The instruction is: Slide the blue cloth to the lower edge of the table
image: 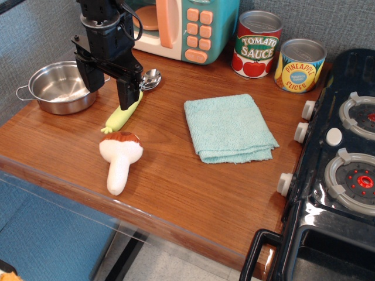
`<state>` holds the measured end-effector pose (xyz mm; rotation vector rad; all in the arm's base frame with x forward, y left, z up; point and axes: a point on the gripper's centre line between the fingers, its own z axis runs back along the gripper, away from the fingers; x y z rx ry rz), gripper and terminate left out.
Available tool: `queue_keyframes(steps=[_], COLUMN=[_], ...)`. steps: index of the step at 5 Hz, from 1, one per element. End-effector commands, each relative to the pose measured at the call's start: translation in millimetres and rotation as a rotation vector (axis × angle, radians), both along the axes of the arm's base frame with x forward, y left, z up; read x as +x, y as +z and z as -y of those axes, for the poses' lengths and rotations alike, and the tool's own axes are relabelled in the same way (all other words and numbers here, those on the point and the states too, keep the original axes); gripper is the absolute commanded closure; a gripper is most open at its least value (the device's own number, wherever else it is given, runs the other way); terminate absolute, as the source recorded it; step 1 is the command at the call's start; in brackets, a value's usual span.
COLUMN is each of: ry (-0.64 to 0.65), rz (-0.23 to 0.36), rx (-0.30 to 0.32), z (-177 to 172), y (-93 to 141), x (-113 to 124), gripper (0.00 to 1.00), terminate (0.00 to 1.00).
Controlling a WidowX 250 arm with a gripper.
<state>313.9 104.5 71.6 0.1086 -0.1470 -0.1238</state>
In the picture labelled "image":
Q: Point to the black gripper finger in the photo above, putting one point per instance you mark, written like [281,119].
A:
[128,92]
[93,78]

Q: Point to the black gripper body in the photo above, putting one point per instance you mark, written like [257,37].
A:
[108,43]

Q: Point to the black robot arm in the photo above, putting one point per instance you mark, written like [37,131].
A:
[111,6]

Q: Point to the light blue folded cloth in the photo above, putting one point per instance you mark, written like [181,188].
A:
[229,129]

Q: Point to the stainless steel pot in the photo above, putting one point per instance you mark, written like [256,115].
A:
[58,88]

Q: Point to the plush mushroom toy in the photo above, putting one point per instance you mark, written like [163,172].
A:
[120,150]

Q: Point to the toy microwave teal and peach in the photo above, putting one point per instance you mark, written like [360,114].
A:
[190,31]

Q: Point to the tomato sauce can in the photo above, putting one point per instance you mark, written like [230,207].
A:
[258,35]

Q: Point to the clear acrylic table guard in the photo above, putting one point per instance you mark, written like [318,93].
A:
[48,236]

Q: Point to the pineapple slices can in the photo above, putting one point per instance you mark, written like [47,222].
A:
[300,64]

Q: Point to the black table leg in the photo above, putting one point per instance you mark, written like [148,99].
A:
[128,255]

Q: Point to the black toy stove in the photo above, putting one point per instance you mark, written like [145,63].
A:
[328,219]

